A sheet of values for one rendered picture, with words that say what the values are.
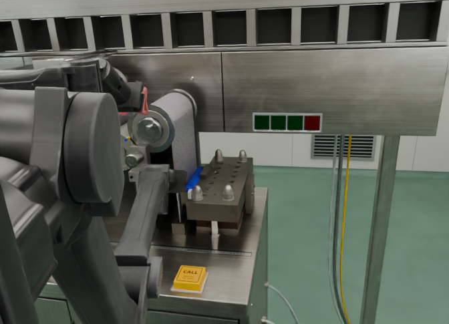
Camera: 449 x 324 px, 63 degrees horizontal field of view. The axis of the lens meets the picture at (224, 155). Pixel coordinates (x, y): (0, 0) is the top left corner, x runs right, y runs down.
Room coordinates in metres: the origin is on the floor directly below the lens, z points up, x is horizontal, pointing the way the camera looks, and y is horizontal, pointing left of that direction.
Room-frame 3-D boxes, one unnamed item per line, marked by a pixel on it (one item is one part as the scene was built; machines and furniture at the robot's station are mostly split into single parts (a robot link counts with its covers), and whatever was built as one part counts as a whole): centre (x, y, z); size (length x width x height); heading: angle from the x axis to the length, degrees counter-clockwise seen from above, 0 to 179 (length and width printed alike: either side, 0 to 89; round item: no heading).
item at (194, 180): (1.16, 0.11, 1.03); 0.21 x 0.04 x 0.03; 169
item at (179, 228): (1.17, 0.13, 0.92); 0.28 x 0.04 x 0.04; 169
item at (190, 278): (0.80, 0.10, 0.91); 0.07 x 0.07 x 0.02; 79
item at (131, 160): (0.99, 0.26, 1.18); 0.04 x 0.02 x 0.04; 79
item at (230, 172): (1.18, 0.01, 1.00); 0.40 x 0.16 x 0.06; 169
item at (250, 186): (1.17, -0.09, 0.96); 0.10 x 0.03 x 0.11; 169
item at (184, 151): (1.16, 0.13, 1.11); 0.23 x 0.01 x 0.18; 169
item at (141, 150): (1.02, 0.26, 1.05); 0.06 x 0.05 x 0.31; 169
